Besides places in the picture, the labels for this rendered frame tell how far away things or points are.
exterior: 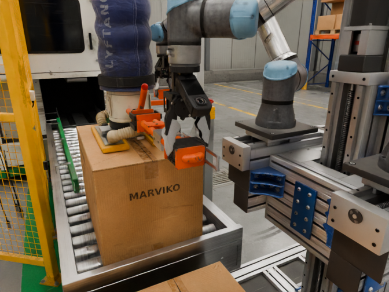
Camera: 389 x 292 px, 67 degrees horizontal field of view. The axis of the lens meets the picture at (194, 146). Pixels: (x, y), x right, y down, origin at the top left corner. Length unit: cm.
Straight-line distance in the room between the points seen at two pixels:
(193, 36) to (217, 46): 1063
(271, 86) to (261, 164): 29
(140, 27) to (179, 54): 53
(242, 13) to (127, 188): 68
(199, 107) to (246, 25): 18
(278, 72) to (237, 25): 49
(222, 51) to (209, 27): 1076
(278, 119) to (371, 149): 31
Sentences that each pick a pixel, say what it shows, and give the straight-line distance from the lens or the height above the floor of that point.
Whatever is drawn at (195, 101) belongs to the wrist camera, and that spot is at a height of 122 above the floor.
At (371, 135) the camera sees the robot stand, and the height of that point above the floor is 106.
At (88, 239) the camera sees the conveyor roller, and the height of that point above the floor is 54.
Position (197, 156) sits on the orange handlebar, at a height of 109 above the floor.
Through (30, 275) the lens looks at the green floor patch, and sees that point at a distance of 220.
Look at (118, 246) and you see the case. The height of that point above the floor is 64.
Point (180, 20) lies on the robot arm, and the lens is 66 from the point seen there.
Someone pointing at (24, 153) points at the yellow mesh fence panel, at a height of 81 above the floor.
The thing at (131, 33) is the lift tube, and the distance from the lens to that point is 115.
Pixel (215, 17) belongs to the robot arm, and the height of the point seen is 138.
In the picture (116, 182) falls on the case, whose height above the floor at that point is 89.
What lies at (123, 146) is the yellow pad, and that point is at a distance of 113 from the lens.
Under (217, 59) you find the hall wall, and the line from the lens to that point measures 1130.
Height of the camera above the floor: 133
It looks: 19 degrees down
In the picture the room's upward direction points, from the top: straight up
